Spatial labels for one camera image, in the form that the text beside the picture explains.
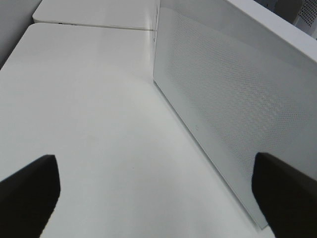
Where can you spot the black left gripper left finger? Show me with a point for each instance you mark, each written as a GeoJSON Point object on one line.
{"type": "Point", "coordinates": [28, 198]}

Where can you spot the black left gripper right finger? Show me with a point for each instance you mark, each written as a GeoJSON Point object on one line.
{"type": "Point", "coordinates": [286, 197]}

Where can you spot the white microwave door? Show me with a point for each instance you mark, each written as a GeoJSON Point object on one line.
{"type": "Point", "coordinates": [243, 81]}

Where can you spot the white microwave oven body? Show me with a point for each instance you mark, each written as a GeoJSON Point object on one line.
{"type": "Point", "coordinates": [302, 12]}

